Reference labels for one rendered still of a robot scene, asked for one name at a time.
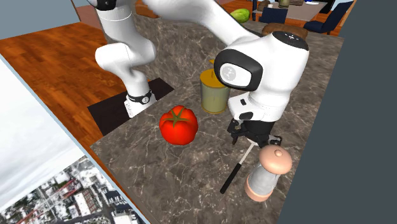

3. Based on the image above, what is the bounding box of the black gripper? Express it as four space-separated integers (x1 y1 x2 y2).
226 118 283 148

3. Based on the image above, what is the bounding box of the pink and grey pepper mill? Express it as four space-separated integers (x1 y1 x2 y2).
244 144 293 203

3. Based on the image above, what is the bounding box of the yellow lidded jar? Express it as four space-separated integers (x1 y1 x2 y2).
199 59 232 115

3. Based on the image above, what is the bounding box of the red tomato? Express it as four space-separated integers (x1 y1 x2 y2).
158 105 199 146

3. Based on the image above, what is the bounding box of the brown bread loaf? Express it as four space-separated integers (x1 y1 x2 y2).
261 22 309 40

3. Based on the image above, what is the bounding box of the green melon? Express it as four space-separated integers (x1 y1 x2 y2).
230 8 251 24

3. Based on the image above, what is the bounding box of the dark blue chair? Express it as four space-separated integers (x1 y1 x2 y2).
258 6 289 25
303 0 354 34

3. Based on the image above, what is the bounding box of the grey dining table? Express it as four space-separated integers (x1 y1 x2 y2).
252 0 328 22

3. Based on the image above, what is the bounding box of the dark robot stand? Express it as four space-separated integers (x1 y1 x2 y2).
87 77 175 137

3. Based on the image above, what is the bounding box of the window with city view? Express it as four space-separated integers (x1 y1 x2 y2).
0 53 150 224

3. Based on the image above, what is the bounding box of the black-handled metal utensil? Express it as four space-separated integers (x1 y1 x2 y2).
219 142 259 195

